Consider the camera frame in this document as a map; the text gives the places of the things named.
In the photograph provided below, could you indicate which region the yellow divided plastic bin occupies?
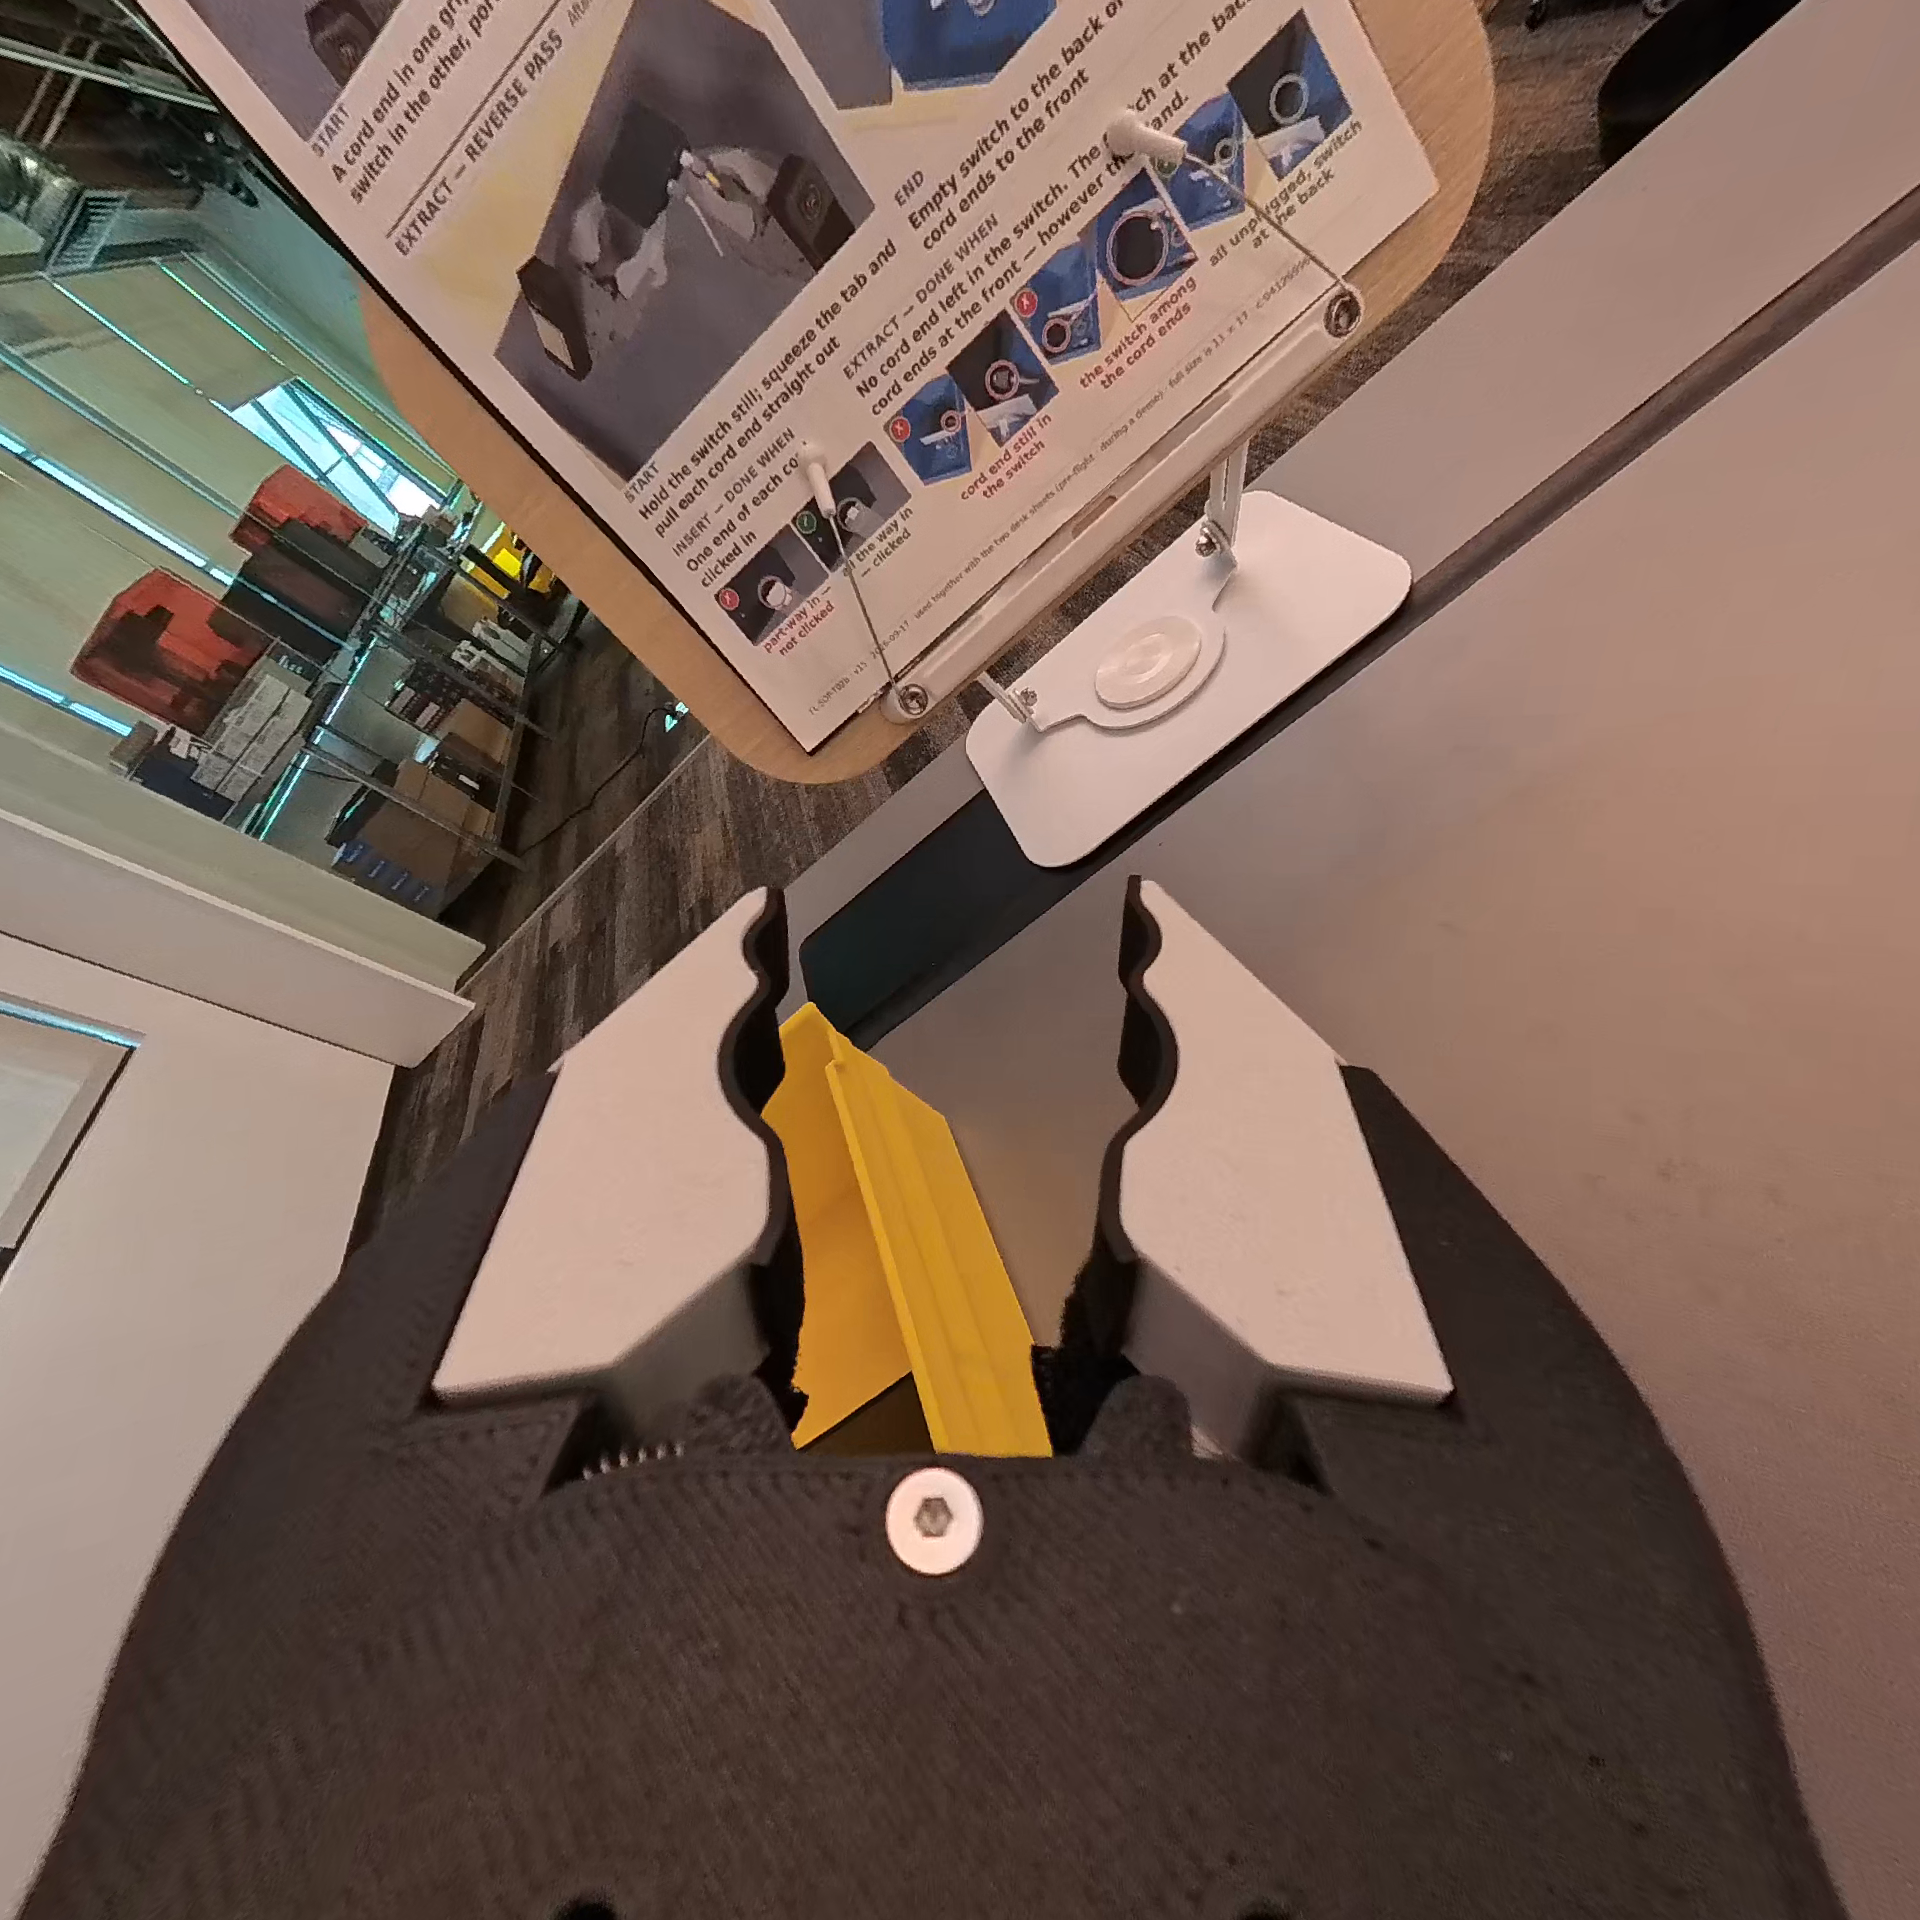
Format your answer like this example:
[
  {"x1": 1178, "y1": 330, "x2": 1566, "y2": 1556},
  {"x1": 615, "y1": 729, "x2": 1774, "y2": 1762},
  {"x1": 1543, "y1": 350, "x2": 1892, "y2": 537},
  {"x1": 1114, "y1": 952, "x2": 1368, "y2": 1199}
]
[{"x1": 763, "y1": 1005, "x2": 1056, "y2": 1454}]

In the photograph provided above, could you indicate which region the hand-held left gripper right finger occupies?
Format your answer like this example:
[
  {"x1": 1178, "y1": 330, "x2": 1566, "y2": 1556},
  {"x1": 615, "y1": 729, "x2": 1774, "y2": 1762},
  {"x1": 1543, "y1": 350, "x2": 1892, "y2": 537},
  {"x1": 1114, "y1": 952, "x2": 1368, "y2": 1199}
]
[{"x1": 1058, "y1": 880, "x2": 1457, "y2": 1459}]

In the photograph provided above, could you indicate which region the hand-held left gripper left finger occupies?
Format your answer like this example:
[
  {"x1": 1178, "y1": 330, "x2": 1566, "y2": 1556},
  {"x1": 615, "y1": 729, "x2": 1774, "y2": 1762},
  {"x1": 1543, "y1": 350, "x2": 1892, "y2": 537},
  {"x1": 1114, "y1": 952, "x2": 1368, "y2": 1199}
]
[{"x1": 431, "y1": 881, "x2": 792, "y2": 1446}]

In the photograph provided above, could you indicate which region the white stand base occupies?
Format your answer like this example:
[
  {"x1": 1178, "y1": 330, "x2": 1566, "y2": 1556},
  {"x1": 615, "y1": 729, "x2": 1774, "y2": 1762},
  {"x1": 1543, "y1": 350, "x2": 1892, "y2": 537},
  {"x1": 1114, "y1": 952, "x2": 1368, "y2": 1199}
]
[{"x1": 970, "y1": 451, "x2": 1417, "y2": 868}]

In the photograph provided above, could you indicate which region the wooden board with instruction sheet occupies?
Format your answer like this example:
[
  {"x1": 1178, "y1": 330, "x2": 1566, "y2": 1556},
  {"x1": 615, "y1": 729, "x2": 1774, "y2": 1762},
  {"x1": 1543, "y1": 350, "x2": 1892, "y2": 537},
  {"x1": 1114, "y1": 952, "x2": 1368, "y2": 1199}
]
[{"x1": 136, "y1": 0, "x2": 1495, "y2": 786}]

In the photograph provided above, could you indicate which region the storage shelf with boxes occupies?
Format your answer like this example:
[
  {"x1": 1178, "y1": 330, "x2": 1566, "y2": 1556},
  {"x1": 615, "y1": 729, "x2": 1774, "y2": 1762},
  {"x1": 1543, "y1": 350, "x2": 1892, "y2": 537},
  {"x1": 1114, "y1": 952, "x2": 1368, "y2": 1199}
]
[{"x1": 79, "y1": 466, "x2": 591, "y2": 920}]

